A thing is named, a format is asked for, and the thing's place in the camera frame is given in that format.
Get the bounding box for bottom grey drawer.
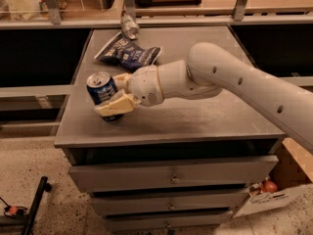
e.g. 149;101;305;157
105;211;233;231

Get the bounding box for grey metal railing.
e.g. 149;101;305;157
0;0;313;29

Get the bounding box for grey drawer cabinet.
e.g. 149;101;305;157
55;29;284;226

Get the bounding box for cardboard box with items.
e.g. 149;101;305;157
235;138;313;217

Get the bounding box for top grey drawer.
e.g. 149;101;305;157
69;156;278;192

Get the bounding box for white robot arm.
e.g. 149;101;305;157
95;42;313;153

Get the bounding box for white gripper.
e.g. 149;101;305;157
94;66;164;117

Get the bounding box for middle grey drawer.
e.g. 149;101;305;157
91;191;247;216

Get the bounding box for blue chip bag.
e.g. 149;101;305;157
94;32;161;71

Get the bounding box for orange black cable clamp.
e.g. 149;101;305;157
0;197;27;219

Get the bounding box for red onion in box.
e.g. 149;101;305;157
261;179;278;193

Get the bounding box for black stand leg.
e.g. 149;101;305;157
21;176;52;235

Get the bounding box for silver green soda can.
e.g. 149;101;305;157
121;15;140;40

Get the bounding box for grey drawer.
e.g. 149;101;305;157
91;191;247;216
69;156;278;192
105;211;233;231

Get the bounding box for blue pepsi can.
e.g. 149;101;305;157
86;71;117;106

